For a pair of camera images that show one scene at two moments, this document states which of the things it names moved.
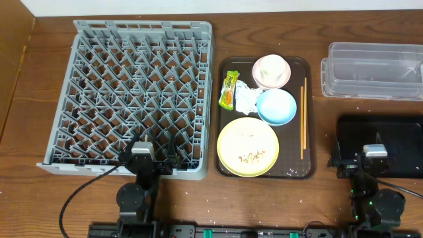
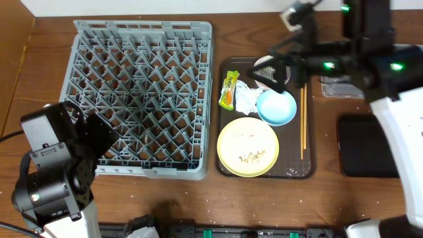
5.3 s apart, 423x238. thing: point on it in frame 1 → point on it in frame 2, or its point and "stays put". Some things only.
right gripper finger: (336, 158) → (273, 73)
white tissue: (246, 98) stays put
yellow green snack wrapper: (227, 98) stays put
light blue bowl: (275, 107) stays put
